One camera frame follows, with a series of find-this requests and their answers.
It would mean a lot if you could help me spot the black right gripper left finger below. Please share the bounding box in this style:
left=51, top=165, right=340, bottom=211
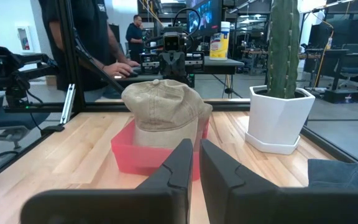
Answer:
left=20, top=138, right=194, bottom=224

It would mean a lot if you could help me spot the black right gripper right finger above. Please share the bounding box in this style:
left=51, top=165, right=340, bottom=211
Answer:
left=199, top=139, right=358, bottom=224

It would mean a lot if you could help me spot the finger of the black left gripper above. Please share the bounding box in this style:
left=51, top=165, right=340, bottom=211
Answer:
left=172, top=52, right=188, bottom=82
left=159, top=52, right=173, bottom=82

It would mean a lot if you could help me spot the beige baseball cap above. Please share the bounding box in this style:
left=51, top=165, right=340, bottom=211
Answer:
left=121, top=78, right=206, bottom=132
left=132, top=103, right=213, bottom=151

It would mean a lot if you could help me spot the blue denim baseball cap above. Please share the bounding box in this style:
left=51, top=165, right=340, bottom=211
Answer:
left=307, top=157, right=358, bottom=190

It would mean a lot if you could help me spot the person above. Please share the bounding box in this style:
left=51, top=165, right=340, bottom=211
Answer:
left=125, top=14, right=145, bottom=63
left=38, top=0, right=141, bottom=94

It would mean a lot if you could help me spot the grey side desk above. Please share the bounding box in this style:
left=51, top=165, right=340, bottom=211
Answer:
left=113, top=57, right=246, bottom=85

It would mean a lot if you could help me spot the yellow white wipes canister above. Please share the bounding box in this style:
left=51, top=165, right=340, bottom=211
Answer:
left=209, top=21, right=231, bottom=62

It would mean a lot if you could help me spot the pink translucent plastic bin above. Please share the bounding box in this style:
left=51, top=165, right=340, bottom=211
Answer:
left=110, top=118, right=211, bottom=182

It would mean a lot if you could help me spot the black computer monitor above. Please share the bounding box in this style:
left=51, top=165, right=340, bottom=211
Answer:
left=185, top=0, right=224, bottom=39

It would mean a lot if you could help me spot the white hexagonal plant pot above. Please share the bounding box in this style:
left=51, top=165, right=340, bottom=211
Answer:
left=244, top=84, right=316, bottom=156

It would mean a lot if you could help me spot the silver aluminium bar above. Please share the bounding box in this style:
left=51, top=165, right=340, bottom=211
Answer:
left=60, top=83, right=77, bottom=125

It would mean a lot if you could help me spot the tall green cactus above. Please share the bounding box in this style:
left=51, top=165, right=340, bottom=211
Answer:
left=265, top=0, right=301, bottom=100

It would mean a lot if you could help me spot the black floor box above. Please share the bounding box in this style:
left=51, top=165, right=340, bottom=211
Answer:
left=323, top=88, right=358, bottom=105

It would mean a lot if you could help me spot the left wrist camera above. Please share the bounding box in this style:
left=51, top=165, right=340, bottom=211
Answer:
left=162, top=30, right=181, bottom=53

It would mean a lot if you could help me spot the black aluminium table frame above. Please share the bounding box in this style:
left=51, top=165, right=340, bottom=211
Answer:
left=0, top=0, right=358, bottom=189

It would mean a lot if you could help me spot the white wall cabinet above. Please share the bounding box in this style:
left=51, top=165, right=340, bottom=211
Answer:
left=15, top=24, right=34, bottom=54

